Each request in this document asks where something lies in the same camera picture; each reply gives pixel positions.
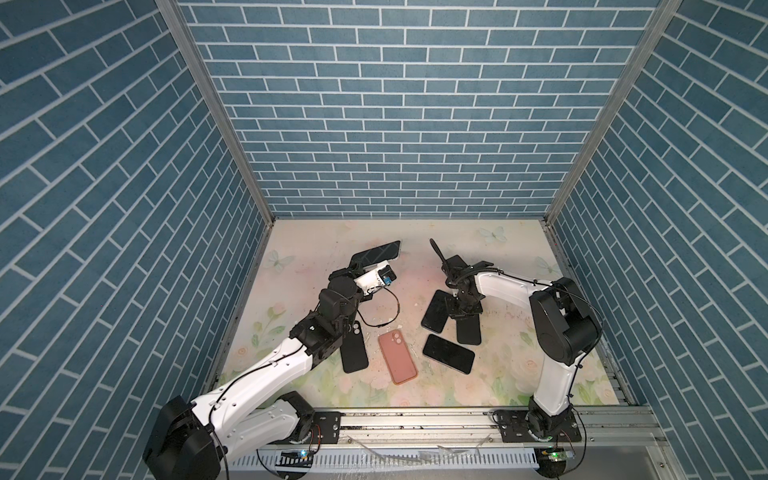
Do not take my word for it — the white vented cable duct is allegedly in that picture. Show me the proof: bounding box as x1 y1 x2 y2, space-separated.
229 448 539 473

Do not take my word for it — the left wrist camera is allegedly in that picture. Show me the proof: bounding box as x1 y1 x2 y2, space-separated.
355 261 396 295

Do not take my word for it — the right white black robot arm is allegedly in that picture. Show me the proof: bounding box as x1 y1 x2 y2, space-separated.
441 255 602 441

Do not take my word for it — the black phone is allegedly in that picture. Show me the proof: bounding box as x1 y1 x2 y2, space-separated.
422 334 475 375
420 290 452 334

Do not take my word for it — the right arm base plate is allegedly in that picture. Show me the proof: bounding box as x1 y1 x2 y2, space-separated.
489 406 583 443

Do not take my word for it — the black phone front right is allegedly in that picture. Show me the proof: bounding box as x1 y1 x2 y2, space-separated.
422 334 475 375

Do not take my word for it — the black phone case right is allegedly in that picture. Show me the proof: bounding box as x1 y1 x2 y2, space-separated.
455 315 482 346

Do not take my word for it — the aluminium front rail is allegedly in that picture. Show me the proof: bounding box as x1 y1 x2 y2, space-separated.
316 405 667 448

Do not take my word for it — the black phone case left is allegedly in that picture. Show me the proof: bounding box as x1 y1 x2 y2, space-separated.
340 320 369 374

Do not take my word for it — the pink phone case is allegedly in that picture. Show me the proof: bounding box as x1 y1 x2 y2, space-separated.
378 329 418 385

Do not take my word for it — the black phone case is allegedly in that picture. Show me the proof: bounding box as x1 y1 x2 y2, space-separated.
455 315 482 346
340 320 369 374

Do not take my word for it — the black phone screen up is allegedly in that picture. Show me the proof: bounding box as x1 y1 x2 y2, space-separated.
349 240 401 271

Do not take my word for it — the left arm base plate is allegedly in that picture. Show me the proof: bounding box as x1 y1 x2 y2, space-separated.
298 410 342 447

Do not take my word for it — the black phone centre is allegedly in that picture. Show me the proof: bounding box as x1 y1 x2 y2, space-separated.
420 290 452 334

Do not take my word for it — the black corrugated cable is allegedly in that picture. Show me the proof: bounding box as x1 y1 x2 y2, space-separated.
428 238 451 271

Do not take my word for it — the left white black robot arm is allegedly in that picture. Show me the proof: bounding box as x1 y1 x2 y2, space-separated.
142 268 392 479

